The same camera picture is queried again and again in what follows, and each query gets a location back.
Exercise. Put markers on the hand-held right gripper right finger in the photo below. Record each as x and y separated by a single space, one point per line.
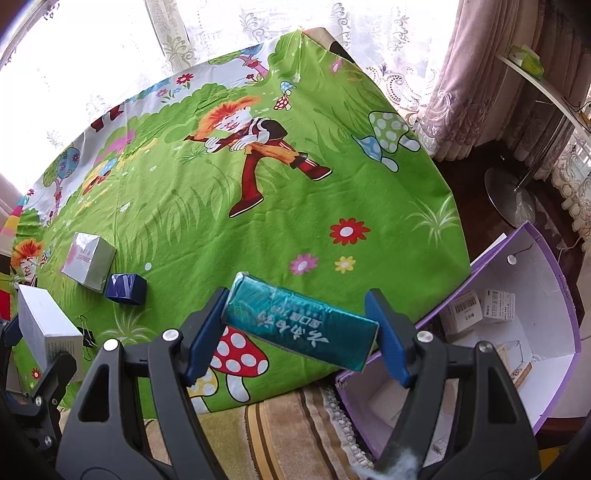
392 341

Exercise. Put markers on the dark blue small box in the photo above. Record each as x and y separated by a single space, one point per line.
125 290

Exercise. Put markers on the tan small box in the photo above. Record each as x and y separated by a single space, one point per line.
517 364

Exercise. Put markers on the teal green box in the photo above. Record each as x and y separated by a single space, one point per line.
300 323

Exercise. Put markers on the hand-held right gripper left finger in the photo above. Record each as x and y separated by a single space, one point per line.
203 341

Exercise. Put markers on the black binder clip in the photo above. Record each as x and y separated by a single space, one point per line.
88 339

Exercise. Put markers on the chrome shelf stand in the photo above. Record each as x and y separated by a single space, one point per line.
508 194

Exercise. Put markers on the silver foil box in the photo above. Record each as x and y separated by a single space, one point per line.
87 263

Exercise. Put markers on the white curved shelf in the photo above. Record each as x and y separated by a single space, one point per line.
545 87

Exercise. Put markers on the sheer white lace curtain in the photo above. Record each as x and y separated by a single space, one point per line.
231 23

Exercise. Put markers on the pink embroidered curtain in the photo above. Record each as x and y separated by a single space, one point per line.
471 69

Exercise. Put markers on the purple cardboard box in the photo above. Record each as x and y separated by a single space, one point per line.
549 332

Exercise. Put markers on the tall white box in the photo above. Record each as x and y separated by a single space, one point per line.
46 323

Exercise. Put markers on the green tissue packet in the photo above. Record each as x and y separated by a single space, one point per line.
527 60

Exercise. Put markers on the white barcode box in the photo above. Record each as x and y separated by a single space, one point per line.
461 314

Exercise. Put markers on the brown striped blanket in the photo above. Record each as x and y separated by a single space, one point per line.
277 429

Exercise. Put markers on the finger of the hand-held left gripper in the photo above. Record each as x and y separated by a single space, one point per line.
10 334
51 383

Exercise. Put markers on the green printed cartoon cloth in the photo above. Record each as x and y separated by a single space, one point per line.
207 207

